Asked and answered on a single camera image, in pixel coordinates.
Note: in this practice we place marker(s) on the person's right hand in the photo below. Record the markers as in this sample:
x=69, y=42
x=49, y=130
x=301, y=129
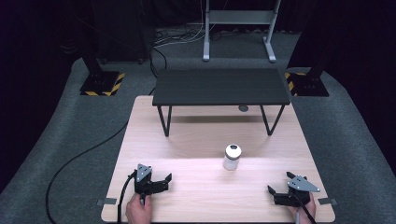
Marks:
x=308, y=213

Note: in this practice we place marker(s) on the black low shelf rack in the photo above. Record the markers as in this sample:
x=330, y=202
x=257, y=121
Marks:
x=221, y=85

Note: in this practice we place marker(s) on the grey round table cap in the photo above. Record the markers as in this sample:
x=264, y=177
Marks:
x=243, y=108

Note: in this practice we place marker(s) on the grey metal stand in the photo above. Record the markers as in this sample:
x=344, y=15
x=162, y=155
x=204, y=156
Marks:
x=239, y=17

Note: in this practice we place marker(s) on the grey tape strip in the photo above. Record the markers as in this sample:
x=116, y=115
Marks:
x=327, y=201
x=107, y=201

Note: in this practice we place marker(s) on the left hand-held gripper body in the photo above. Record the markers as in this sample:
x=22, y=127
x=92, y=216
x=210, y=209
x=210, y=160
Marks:
x=144, y=174

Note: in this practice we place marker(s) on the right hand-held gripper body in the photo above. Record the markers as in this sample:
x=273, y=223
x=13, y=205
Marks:
x=300, y=184

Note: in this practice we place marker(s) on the white bottle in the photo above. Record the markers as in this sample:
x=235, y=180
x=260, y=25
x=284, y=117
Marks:
x=232, y=157

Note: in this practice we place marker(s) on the person's left hand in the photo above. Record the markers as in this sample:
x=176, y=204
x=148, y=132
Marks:
x=138, y=210

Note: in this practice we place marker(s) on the black striped stand base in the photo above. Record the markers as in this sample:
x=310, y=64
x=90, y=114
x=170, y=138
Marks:
x=101, y=83
x=309, y=84

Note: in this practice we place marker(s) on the dark cabinet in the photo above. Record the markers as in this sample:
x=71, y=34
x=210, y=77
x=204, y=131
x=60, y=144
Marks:
x=123, y=28

